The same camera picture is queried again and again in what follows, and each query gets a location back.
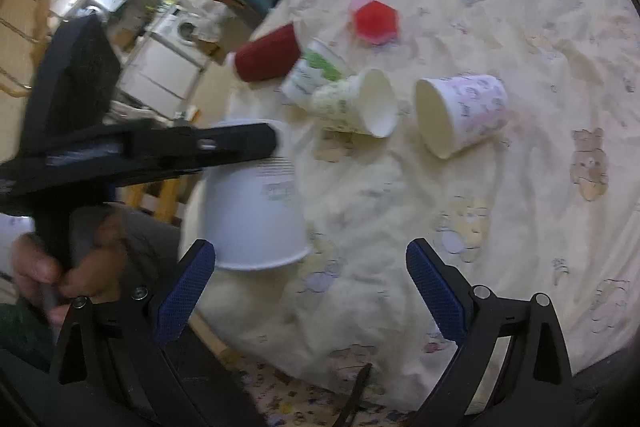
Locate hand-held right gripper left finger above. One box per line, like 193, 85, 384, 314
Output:
48, 238, 263, 427

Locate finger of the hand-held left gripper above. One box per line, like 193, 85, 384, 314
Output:
117, 121, 279, 182

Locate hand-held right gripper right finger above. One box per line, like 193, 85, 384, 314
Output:
406, 238, 576, 427

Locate plain white paper cup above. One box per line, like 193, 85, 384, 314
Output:
196, 119, 312, 271

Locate dark red paper cup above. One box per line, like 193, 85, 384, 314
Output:
234, 22, 302, 83

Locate green print paper cup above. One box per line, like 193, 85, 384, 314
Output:
279, 38, 357, 108

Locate green dotted paper cup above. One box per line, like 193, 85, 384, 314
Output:
310, 68, 400, 139

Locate pink print paper cup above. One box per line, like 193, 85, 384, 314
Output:
413, 74, 509, 160

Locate red plastic cup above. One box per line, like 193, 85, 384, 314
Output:
349, 0, 400, 46

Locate person's left hand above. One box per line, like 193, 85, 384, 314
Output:
10, 206, 132, 324

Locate person's grey trousers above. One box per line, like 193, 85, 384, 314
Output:
69, 206, 183, 308

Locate white cabinet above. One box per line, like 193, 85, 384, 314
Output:
119, 38, 203, 114

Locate cream printed bed sheet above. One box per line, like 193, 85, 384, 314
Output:
192, 0, 640, 410

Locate white washing machine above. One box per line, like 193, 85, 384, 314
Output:
149, 4, 213, 60

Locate patterned floor mat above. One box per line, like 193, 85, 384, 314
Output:
220, 347, 416, 427

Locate wooden bed frame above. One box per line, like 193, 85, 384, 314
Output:
119, 177, 197, 225

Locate black strap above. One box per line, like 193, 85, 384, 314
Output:
336, 362, 374, 427

